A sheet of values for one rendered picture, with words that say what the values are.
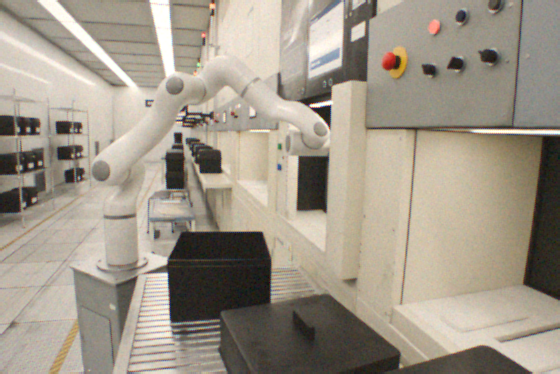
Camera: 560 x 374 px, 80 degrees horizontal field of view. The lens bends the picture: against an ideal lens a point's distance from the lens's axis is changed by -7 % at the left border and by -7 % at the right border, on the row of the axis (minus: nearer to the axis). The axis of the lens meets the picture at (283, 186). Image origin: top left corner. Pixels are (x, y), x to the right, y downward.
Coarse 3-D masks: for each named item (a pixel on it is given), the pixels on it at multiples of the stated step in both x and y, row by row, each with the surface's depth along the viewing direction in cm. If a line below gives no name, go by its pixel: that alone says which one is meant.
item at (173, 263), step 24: (192, 240) 117; (216, 240) 118; (240, 240) 119; (264, 240) 112; (168, 264) 90; (192, 264) 91; (216, 264) 92; (240, 264) 92; (264, 264) 93; (168, 288) 91; (192, 288) 92; (216, 288) 93; (240, 288) 93; (264, 288) 94; (192, 312) 92; (216, 312) 94
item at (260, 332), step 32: (224, 320) 75; (256, 320) 75; (288, 320) 76; (320, 320) 76; (352, 320) 76; (224, 352) 76; (256, 352) 64; (288, 352) 64; (320, 352) 64; (352, 352) 65; (384, 352) 65
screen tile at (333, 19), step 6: (336, 12) 107; (330, 18) 111; (336, 18) 107; (330, 24) 112; (336, 30) 107; (330, 36) 112; (336, 36) 108; (324, 42) 116; (330, 42) 112; (336, 42) 108; (324, 48) 116
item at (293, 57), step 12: (360, 0) 92; (360, 24) 93; (300, 36) 140; (360, 36) 93; (288, 48) 155; (300, 48) 140; (288, 60) 155; (300, 60) 140; (288, 72) 156; (300, 72) 140; (288, 156) 158; (288, 264) 160
